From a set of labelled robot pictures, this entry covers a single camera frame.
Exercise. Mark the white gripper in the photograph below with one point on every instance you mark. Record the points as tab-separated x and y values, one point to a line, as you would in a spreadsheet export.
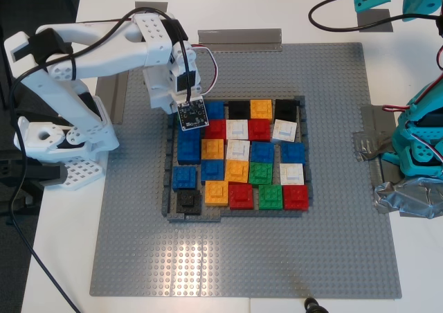
156	97

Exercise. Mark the blue lego cube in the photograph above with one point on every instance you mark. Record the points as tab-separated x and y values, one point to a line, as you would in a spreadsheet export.
217	110
185	178
293	153
262	152
189	153
212	170
189	138

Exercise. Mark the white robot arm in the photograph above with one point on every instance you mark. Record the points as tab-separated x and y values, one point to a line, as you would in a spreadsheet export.
104	53

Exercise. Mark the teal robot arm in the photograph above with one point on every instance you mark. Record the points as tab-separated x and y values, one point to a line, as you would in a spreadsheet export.
401	147

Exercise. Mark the red lego cube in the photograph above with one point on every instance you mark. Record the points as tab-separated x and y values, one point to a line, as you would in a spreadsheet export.
216	131
295	197
259	129
241	196

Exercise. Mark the orange lego cube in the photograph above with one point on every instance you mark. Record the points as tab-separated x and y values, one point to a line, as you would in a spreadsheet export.
236	171
261	109
217	193
212	149

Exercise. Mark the black lego cube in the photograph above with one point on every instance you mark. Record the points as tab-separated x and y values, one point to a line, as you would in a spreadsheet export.
188	202
239	109
286	110

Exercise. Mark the white lego cube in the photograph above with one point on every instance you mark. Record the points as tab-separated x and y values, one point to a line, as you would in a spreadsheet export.
237	129
238	150
284	131
291	174

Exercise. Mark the green lego cube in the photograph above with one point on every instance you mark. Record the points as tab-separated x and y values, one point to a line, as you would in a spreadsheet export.
261	173
270	197

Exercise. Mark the grey tape strip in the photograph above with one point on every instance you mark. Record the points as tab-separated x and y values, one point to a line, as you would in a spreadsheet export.
119	98
239	41

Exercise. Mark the grey tape square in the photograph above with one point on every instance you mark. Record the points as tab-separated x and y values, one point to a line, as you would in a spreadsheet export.
372	18

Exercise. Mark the small grey lego baseplate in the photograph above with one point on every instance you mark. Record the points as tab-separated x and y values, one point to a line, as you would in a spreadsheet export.
152	5

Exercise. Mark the crumpled grey tape patch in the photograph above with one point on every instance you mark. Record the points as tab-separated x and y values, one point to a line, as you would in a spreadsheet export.
372	143

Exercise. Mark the black table clamp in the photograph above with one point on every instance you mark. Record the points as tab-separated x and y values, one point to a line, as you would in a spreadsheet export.
31	172

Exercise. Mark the black stand knob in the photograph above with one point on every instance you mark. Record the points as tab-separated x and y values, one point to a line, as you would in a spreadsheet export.
313	306

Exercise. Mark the black wrist camera board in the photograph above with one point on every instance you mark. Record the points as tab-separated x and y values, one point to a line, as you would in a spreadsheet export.
193	115

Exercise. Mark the grey lego brick wall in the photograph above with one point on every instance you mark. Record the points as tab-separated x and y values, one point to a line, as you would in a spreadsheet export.
287	97
194	218
169	143
303	108

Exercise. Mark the silver duct tape wad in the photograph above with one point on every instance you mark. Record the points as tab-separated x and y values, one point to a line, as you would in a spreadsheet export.
405	197

